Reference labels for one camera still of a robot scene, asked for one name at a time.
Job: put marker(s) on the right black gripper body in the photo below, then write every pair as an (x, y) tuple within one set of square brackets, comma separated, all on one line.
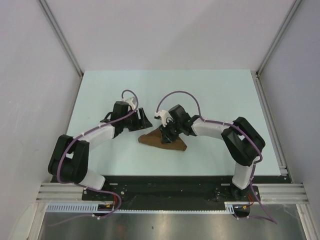
[(172, 130)]

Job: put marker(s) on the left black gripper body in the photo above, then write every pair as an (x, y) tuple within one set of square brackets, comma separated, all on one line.
[(132, 122)]

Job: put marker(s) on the brown cloth napkin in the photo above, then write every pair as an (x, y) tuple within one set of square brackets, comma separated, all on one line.
[(154, 139)]

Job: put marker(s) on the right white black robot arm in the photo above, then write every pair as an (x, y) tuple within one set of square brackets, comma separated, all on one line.
[(243, 142)]

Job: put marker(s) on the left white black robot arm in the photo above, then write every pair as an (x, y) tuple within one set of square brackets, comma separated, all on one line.
[(70, 158)]

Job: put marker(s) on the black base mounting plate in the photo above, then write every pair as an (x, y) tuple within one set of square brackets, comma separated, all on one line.
[(176, 192)]

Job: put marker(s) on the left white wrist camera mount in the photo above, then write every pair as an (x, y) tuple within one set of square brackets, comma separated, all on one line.
[(131, 102)]

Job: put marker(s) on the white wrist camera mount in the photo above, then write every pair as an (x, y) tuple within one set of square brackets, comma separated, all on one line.
[(164, 117), (131, 102)]

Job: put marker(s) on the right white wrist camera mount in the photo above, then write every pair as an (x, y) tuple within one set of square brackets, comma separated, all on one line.
[(164, 117)]

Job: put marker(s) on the right side aluminium rail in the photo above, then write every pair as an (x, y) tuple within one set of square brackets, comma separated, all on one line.
[(278, 150)]

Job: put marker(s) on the aluminium rail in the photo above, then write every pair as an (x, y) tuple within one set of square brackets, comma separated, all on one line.
[(278, 150), (270, 193)]

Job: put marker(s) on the aluminium front rail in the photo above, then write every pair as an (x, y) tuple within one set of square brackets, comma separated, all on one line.
[(270, 193)]

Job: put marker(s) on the left aluminium corner post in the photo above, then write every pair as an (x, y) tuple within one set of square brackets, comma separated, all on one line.
[(48, 13)]

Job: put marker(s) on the aluminium corner post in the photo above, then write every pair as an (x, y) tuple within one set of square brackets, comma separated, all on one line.
[(48, 13), (279, 35)]

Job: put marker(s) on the right aluminium corner post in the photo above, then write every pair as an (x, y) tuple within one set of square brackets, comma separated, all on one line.
[(279, 35)]

